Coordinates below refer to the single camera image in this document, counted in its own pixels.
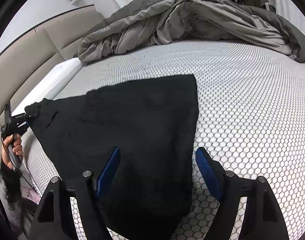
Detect black pants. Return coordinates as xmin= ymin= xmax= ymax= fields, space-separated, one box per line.
xmin=25 ymin=75 xmax=199 ymax=239

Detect grey rumpled duvet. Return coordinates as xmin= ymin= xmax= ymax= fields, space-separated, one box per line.
xmin=77 ymin=0 xmax=305 ymax=63

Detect person's left hand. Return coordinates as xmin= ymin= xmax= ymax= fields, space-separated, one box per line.
xmin=1 ymin=133 xmax=23 ymax=170

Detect beige upholstered headboard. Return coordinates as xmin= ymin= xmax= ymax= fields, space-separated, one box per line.
xmin=0 ymin=5 xmax=104 ymax=127

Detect white honeycomb pattern mattress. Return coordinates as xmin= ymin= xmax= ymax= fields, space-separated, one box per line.
xmin=11 ymin=39 xmax=305 ymax=240

